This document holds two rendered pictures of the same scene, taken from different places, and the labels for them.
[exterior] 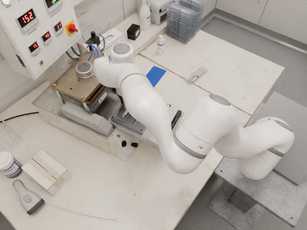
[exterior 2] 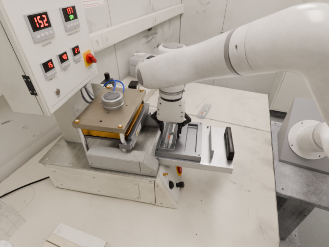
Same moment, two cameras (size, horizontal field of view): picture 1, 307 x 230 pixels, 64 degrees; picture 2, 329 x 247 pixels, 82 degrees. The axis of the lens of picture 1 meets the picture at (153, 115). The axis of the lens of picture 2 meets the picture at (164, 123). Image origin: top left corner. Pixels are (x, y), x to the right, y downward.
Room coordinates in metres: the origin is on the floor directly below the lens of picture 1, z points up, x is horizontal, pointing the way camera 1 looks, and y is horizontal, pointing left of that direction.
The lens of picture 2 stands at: (0.16, 0.31, 1.49)
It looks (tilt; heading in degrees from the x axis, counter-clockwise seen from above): 37 degrees down; 343
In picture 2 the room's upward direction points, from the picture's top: straight up
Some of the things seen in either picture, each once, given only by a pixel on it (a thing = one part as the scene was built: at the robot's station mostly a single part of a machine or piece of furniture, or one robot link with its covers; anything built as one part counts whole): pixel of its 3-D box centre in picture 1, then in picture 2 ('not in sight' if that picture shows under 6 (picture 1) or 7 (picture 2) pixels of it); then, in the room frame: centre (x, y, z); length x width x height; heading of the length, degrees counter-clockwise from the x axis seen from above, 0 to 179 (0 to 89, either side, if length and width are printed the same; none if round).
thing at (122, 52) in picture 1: (122, 62); (171, 67); (0.70, 0.12, 1.27); 0.09 x 0.08 x 0.13; 105
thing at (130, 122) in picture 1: (137, 110); (180, 137); (0.68, 0.08, 0.98); 0.20 x 0.17 x 0.03; 152
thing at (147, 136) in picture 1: (146, 115); (192, 141); (0.66, 0.03, 0.97); 0.30 x 0.22 x 0.08; 62
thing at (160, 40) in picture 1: (160, 44); not in sight; (1.34, -0.05, 0.82); 0.05 x 0.05 x 0.14
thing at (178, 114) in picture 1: (173, 124); (229, 142); (0.59, -0.09, 0.99); 0.15 x 0.02 x 0.04; 152
